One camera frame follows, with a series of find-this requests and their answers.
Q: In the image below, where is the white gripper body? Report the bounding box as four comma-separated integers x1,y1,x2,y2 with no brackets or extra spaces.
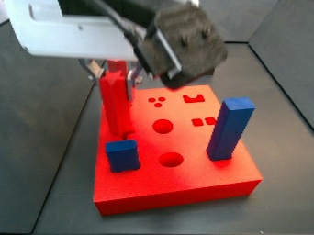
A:
2,0,136,61

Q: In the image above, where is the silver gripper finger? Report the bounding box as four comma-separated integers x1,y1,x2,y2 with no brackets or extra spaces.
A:
127,62,141,101
78,59,104,83

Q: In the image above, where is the red star-shaped peg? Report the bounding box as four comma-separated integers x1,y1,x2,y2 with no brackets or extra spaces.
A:
98,71,133,140

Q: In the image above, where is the red foam peg board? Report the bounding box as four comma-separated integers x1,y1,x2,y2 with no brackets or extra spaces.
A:
93,85,261,215

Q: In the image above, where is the pink hexagonal peg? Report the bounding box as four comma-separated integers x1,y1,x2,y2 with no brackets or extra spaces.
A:
106,60,127,74

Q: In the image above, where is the short blue peg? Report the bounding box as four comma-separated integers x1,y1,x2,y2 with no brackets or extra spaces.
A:
105,140,141,173

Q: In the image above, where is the tall blue rectangular peg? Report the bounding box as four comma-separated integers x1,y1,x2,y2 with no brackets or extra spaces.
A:
205,97,255,161

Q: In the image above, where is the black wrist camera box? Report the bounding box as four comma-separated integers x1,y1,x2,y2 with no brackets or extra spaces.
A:
133,4,228,89

